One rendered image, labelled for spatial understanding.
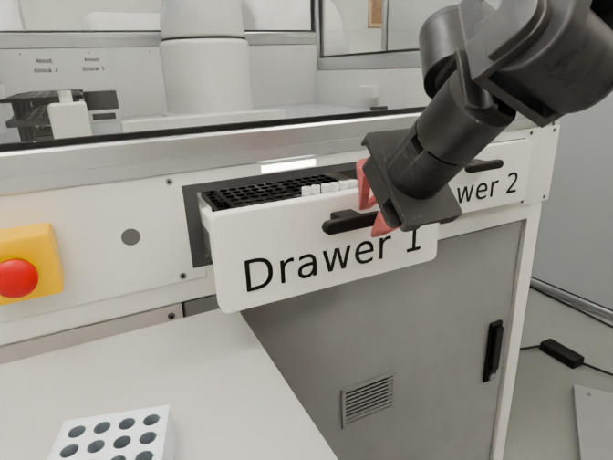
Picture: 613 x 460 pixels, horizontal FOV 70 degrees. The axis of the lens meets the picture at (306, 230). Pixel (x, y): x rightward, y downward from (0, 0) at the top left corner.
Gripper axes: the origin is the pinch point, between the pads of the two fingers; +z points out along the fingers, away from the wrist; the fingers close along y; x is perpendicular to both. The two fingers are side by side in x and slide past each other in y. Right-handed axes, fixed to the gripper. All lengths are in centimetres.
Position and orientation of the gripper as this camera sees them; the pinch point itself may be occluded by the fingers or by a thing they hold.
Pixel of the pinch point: (373, 218)
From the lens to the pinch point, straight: 49.8
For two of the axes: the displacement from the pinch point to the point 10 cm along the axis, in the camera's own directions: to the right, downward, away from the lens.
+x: -9.0, 1.8, -4.0
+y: -3.3, -8.8, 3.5
